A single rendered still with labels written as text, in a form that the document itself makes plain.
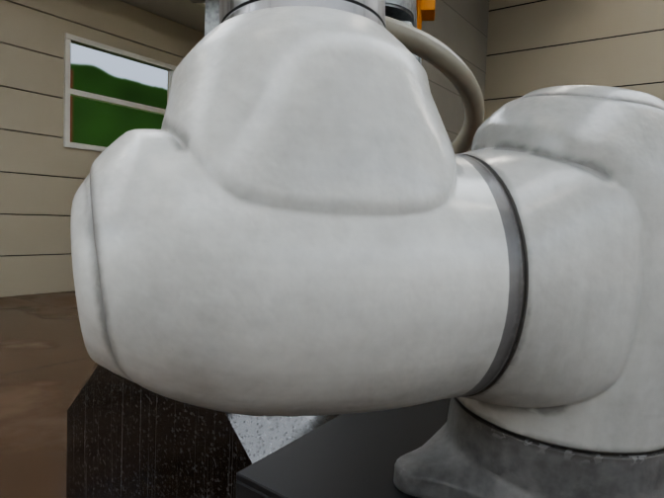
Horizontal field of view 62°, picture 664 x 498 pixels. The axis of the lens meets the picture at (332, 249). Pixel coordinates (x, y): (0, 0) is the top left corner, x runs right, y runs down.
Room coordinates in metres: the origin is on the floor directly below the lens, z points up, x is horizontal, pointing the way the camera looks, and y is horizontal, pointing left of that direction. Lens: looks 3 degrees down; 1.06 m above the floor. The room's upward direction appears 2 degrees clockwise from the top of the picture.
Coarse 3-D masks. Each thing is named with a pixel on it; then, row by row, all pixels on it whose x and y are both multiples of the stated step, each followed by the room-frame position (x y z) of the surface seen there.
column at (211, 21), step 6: (210, 0) 2.25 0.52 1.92; (216, 0) 2.25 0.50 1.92; (210, 6) 2.25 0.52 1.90; (216, 6) 2.25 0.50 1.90; (210, 12) 2.25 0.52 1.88; (216, 12) 2.25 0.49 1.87; (210, 18) 2.25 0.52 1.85; (216, 18) 2.25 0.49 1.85; (210, 24) 2.25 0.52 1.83; (216, 24) 2.25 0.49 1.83; (210, 30) 2.25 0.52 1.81
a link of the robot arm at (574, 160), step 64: (512, 128) 0.34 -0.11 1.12; (576, 128) 0.32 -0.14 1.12; (640, 128) 0.31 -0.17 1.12; (512, 192) 0.30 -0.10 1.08; (576, 192) 0.30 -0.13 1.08; (640, 192) 0.30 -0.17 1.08; (576, 256) 0.29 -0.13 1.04; (640, 256) 0.30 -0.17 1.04; (576, 320) 0.29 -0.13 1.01; (640, 320) 0.31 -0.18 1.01; (512, 384) 0.31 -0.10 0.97; (576, 384) 0.31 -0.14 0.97; (640, 384) 0.31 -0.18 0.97; (576, 448) 0.32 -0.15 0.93; (640, 448) 0.32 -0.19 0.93
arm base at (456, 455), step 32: (448, 416) 0.41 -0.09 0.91; (448, 448) 0.38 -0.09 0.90; (480, 448) 0.36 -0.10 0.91; (512, 448) 0.34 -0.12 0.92; (544, 448) 0.33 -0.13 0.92; (416, 480) 0.36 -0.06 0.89; (448, 480) 0.36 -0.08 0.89; (480, 480) 0.35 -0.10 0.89; (512, 480) 0.34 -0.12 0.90; (544, 480) 0.33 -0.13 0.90; (576, 480) 0.32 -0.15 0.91; (608, 480) 0.32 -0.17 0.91; (640, 480) 0.32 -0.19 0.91
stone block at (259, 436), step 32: (96, 384) 1.23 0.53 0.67; (128, 384) 1.15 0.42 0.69; (96, 416) 1.23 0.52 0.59; (128, 416) 1.15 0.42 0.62; (160, 416) 1.08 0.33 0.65; (192, 416) 1.02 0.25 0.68; (224, 416) 0.97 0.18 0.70; (256, 416) 0.96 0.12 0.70; (320, 416) 0.99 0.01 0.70; (96, 448) 1.23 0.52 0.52; (128, 448) 1.15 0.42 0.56; (160, 448) 1.08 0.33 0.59; (192, 448) 1.02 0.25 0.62; (224, 448) 0.97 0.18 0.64; (256, 448) 0.94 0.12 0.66; (96, 480) 1.23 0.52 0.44; (128, 480) 1.15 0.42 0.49; (160, 480) 1.08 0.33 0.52; (192, 480) 1.02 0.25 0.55; (224, 480) 0.97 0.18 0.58
